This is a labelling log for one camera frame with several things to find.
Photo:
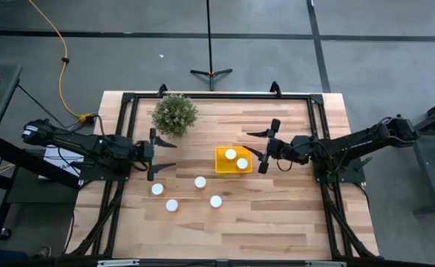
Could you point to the black aluminium table frame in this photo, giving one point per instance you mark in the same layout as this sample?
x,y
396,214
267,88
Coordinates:
x,y
221,96

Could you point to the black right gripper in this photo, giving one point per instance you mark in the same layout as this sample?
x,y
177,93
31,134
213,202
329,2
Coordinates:
x,y
280,150

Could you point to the black tripod stand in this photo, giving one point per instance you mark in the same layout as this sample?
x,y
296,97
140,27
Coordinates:
x,y
211,76

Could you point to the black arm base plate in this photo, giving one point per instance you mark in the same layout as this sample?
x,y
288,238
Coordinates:
x,y
102,174
351,176

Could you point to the dark metal equipment stand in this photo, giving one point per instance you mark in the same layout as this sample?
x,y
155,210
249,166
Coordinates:
x,y
431,181

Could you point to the silver aluminium bracket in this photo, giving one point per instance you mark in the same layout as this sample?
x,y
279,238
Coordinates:
x,y
119,263
325,264

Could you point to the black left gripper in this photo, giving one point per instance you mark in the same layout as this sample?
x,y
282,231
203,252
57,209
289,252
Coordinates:
x,y
143,153

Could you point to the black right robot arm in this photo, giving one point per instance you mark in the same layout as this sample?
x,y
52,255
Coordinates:
x,y
351,144

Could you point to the white paper ream box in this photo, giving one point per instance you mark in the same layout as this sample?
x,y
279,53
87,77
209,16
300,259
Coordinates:
x,y
56,159

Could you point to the orange pill bottle white cap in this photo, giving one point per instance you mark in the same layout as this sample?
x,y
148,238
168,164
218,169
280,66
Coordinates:
x,y
242,163
200,182
157,189
231,154
216,201

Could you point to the artificial plant in black pot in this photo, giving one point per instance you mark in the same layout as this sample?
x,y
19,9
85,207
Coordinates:
x,y
174,115

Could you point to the person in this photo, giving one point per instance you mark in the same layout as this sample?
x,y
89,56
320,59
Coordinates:
x,y
2,254

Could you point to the yellow plastic basket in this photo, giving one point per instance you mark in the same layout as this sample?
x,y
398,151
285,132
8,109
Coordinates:
x,y
221,167

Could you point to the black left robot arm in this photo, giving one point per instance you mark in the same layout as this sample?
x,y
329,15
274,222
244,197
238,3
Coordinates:
x,y
91,144

